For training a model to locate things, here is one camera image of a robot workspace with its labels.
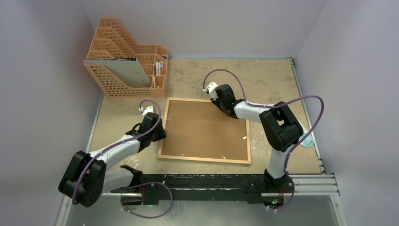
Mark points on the wooden picture frame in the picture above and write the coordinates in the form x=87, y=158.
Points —
x=202, y=159

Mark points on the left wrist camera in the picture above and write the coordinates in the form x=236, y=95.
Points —
x=144, y=111

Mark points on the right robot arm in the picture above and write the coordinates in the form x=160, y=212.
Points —
x=282, y=129

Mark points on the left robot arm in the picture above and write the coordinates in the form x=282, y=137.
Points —
x=84, y=178

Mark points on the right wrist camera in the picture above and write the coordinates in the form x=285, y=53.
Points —
x=210, y=88

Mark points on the grey folder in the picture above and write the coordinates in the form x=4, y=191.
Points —
x=128, y=70

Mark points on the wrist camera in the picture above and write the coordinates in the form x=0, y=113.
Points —
x=144, y=111
x=210, y=88

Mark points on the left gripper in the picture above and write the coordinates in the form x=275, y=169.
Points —
x=161, y=134

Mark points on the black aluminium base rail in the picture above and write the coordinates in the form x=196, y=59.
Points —
x=149, y=189

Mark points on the blue white oval object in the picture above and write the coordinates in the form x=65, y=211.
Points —
x=307, y=141

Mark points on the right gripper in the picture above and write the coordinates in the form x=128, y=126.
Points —
x=219, y=104

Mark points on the orange file organizer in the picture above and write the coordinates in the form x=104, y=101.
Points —
x=113, y=40

